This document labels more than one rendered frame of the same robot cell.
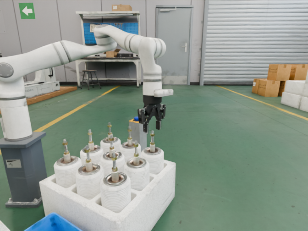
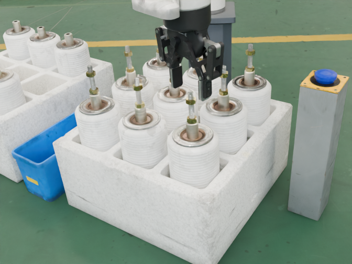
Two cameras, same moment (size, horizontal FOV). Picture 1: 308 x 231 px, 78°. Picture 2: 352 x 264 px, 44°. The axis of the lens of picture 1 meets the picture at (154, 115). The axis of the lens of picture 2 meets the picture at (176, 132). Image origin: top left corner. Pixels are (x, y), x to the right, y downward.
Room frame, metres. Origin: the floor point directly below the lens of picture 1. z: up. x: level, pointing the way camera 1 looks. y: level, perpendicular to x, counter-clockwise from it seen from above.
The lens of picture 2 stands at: (0.78, -0.66, 0.69)
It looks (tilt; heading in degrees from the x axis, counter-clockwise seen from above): 33 degrees down; 96
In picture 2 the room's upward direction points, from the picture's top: 4 degrees counter-clockwise
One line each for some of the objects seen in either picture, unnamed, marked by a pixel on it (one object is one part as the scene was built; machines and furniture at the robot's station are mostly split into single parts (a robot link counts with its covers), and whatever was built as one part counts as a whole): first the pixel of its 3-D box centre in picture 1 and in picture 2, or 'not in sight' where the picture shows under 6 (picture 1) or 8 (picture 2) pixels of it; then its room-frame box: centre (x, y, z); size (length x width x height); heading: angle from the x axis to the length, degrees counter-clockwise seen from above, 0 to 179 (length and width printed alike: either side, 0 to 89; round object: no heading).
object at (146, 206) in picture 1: (114, 189); (179, 154); (0.69, 0.17, 0.09); 0.39 x 0.39 x 0.18; 60
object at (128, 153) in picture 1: (130, 162); (223, 143); (0.80, 0.11, 0.16); 0.10 x 0.10 x 0.18
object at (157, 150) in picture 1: (152, 151); (193, 135); (0.74, 0.01, 0.25); 0.08 x 0.08 x 0.01
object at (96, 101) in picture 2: (115, 175); (96, 100); (0.53, 0.12, 0.26); 0.02 x 0.02 x 0.03
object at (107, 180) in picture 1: (115, 178); (97, 106); (0.53, 0.12, 0.25); 0.08 x 0.08 x 0.01
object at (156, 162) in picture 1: (152, 169); (194, 174); (0.74, 0.01, 0.16); 0.10 x 0.10 x 0.18
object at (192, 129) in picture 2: (152, 147); (192, 129); (0.74, 0.01, 0.26); 0.02 x 0.02 x 0.03
